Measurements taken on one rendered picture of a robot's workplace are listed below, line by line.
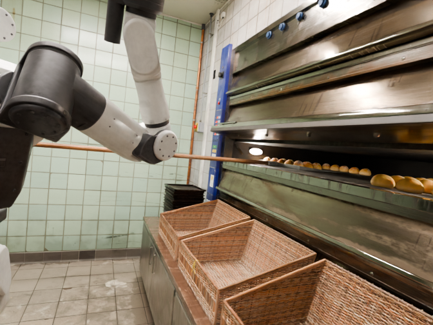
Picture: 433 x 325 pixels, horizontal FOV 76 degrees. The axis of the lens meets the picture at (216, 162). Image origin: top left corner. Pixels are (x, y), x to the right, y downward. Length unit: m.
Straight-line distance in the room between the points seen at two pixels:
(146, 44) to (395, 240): 0.99
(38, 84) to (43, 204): 2.64
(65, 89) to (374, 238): 1.07
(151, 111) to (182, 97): 2.46
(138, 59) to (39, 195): 2.58
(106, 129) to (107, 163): 2.42
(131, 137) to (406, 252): 0.93
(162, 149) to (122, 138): 0.11
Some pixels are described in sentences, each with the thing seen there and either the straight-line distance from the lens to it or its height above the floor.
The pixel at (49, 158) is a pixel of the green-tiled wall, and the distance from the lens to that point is 3.07.
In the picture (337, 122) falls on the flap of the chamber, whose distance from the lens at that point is 1.14.
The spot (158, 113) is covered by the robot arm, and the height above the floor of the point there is 1.34.
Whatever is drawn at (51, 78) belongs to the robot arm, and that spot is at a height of 1.36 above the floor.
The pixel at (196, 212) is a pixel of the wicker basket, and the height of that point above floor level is 0.74.
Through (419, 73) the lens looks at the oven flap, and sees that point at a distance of 1.20.
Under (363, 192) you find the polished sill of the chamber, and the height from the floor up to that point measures 1.16.
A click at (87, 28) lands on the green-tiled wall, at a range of 3.20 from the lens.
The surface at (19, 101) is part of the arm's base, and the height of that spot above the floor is 1.31.
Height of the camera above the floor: 1.27
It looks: 3 degrees down
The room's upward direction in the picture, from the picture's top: 6 degrees clockwise
